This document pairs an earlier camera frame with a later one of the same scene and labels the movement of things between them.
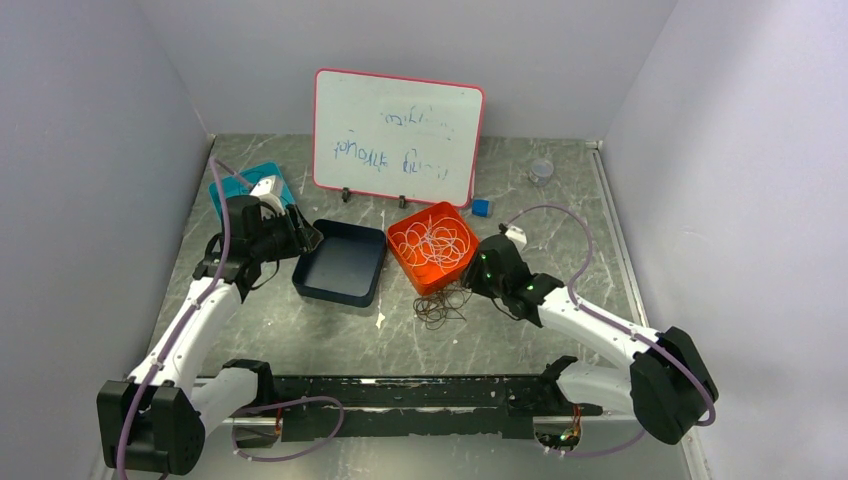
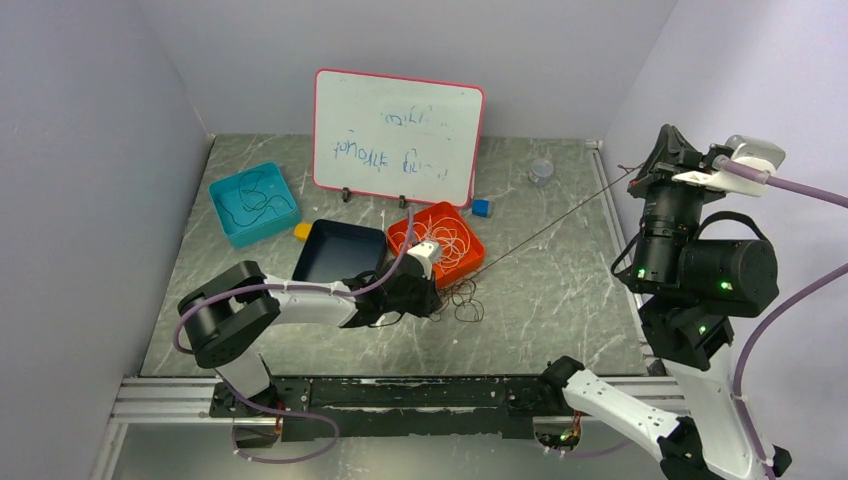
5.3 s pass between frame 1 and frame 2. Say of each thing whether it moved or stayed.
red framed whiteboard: stayed
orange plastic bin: stayed
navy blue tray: stayed
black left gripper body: moved
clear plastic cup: stayed
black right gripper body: moved
